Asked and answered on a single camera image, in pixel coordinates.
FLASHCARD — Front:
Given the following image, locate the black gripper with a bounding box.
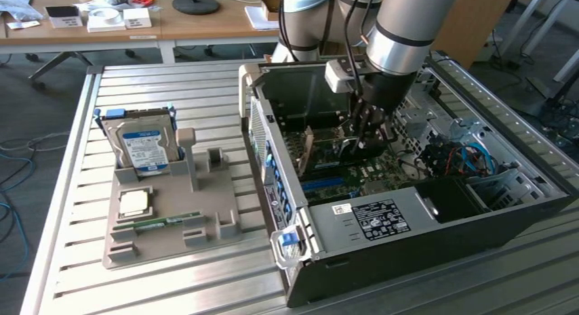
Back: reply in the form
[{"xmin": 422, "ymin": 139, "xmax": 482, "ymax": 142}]
[{"xmin": 350, "ymin": 70, "xmax": 418, "ymax": 133}]

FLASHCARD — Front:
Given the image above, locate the graphics card with black cooler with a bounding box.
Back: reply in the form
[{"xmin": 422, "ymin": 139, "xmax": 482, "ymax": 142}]
[{"xmin": 297, "ymin": 125, "xmax": 363, "ymax": 176}]

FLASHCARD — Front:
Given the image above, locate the metal disk bay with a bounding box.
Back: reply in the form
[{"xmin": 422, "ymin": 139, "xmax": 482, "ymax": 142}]
[{"xmin": 391, "ymin": 89, "xmax": 458, "ymax": 150}]

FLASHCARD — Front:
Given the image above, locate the green motherboard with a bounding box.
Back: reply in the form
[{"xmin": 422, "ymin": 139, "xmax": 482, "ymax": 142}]
[{"xmin": 283, "ymin": 125, "xmax": 435, "ymax": 207}]

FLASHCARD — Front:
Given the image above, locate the blue expansion slot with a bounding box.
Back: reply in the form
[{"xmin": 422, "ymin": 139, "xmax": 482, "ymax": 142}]
[{"xmin": 301, "ymin": 177, "xmax": 346, "ymax": 194}]

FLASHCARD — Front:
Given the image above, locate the white paper stack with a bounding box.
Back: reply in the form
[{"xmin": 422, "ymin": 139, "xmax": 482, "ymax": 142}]
[{"xmin": 245, "ymin": 5, "xmax": 282, "ymax": 30}]

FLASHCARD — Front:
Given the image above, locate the brown cardboard box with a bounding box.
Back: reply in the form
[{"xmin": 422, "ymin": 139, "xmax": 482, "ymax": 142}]
[{"xmin": 261, "ymin": 0, "xmax": 285, "ymax": 23}]

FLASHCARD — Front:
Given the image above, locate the grey power supply unit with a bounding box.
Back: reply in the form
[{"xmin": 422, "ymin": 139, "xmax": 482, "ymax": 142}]
[{"xmin": 309, "ymin": 188, "xmax": 445, "ymax": 255}]

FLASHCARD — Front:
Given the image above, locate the wooden desk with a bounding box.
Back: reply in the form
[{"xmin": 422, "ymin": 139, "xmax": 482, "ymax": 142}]
[
  {"xmin": 0, "ymin": 0, "xmax": 165, "ymax": 91},
  {"xmin": 161, "ymin": 0, "xmax": 411, "ymax": 64}
]

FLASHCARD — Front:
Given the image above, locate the black open PC case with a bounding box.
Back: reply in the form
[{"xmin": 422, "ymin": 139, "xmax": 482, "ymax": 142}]
[{"xmin": 238, "ymin": 50, "xmax": 579, "ymax": 309}]

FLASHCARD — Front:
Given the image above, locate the black round lamp base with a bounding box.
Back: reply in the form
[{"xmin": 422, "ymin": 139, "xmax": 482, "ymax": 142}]
[{"xmin": 171, "ymin": 0, "xmax": 223, "ymax": 15}]

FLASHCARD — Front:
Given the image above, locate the hard disk with blue caddy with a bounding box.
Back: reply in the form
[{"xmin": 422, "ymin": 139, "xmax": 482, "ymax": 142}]
[{"xmin": 92, "ymin": 104, "xmax": 178, "ymax": 177}]

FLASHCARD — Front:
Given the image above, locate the grey plastic parts rack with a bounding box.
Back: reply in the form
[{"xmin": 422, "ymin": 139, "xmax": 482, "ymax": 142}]
[{"xmin": 103, "ymin": 127, "xmax": 246, "ymax": 272}]

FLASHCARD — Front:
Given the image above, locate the plain white box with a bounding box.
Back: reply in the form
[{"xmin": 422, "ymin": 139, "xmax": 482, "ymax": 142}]
[{"xmin": 123, "ymin": 7, "xmax": 153, "ymax": 30}]

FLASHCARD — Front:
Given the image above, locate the flat white box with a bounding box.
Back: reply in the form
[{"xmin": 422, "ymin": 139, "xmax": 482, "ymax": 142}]
[{"xmin": 86, "ymin": 16, "xmax": 128, "ymax": 33}]

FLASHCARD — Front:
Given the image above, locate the green RAM stick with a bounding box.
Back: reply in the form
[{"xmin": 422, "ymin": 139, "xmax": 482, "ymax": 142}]
[{"xmin": 112, "ymin": 211, "xmax": 205, "ymax": 235}]

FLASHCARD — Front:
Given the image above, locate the silver CPU chip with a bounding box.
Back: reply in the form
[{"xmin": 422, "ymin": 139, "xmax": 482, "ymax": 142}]
[{"xmin": 118, "ymin": 191, "xmax": 154, "ymax": 218}]

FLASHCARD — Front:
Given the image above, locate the white tape roll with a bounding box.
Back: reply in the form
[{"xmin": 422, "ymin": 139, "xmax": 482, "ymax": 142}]
[{"xmin": 88, "ymin": 8, "xmax": 120, "ymax": 24}]

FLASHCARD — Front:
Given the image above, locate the white box with black top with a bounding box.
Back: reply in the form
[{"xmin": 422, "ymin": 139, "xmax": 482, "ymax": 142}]
[{"xmin": 44, "ymin": 5, "xmax": 84, "ymax": 29}]

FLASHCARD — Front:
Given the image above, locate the clear plastic bag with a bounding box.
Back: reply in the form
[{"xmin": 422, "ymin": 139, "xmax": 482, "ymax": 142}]
[{"xmin": 0, "ymin": 0, "xmax": 44, "ymax": 22}]

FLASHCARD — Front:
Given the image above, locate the light grey wrist camera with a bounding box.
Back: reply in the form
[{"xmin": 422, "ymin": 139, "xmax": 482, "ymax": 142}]
[{"xmin": 325, "ymin": 59, "xmax": 365, "ymax": 94}]

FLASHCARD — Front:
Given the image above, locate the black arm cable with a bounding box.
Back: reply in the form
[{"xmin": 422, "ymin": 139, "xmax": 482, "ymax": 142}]
[{"xmin": 278, "ymin": 0, "xmax": 377, "ymax": 94}]

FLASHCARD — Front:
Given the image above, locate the blue wire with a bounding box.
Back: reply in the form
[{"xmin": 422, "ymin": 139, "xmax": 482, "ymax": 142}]
[{"xmin": 461, "ymin": 142, "xmax": 498, "ymax": 176}]

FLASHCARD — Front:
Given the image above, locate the white table frame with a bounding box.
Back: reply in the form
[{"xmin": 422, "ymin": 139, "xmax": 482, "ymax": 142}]
[{"xmin": 495, "ymin": 0, "xmax": 579, "ymax": 83}]

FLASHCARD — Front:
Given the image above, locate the grey metal drive bracket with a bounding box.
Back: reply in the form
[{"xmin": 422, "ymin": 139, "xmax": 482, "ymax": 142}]
[{"xmin": 466, "ymin": 167, "xmax": 547, "ymax": 211}]

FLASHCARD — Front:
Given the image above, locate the grey handle with blue latch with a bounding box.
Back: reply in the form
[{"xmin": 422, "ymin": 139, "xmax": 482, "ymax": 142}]
[{"xmin": 270, "ymin": 226, "xmax": 314, "ymax": 269}]

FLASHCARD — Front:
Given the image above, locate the blue floor cable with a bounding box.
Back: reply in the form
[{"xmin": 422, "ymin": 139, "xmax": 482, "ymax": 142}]
[{"xmin": 0, "ymin": 152, "xmax": 35, "ymax": 282}]

